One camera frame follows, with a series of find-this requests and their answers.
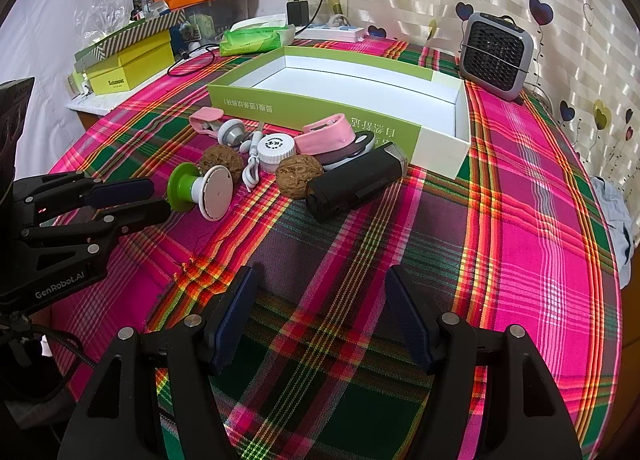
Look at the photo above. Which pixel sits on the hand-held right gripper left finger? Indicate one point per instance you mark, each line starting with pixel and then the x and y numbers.
pixel 232 320

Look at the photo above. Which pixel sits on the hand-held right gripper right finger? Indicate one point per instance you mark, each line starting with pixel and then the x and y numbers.
pixel 407 320

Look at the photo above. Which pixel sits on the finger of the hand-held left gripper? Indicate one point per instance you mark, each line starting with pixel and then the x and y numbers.
pixel 122 191
pixel 145 212

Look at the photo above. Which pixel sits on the green and white spool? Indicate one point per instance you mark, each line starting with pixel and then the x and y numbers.
pixel 215 192

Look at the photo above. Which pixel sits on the brown walnut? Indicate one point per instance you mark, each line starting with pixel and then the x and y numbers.
pixel 212 158
pixel 295 175

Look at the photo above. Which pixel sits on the pink clip with silver knob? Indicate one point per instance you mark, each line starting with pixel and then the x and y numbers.
pixel 202 116

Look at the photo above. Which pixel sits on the black handheld device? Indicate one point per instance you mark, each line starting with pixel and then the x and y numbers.
pixel 350 185

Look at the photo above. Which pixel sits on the green and white cardboard box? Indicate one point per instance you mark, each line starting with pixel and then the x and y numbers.
pixel 330 85

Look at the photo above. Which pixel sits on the yellow box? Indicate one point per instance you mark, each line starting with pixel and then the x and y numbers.
pixel 135 70

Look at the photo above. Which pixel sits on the pink plaid tablecloth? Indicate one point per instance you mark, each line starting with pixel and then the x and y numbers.
pixel 500 240

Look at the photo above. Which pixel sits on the striped box lid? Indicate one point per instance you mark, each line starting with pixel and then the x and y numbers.
pixel 130 35

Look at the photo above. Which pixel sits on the clear plastic bag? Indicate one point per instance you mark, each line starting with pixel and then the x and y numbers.
pixel 105 0

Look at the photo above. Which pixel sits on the green tissue pack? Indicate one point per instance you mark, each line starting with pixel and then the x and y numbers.
pixel 255 40

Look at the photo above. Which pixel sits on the clear plastic storage bin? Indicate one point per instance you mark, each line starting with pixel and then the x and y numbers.
pixel 220 15

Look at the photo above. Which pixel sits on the light blue cloth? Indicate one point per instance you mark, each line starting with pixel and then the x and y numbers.
pixel 612 215

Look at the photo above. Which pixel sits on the black power adapter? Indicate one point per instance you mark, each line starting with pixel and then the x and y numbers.
pixel 296 13

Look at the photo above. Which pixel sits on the white power strip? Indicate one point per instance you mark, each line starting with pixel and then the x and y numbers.
pixel 335 32

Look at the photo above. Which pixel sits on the white plug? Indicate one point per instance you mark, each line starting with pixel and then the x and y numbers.
pixel 337 20

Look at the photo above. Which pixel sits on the grey fan heater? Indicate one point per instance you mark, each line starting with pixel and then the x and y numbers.
pixel 495 55

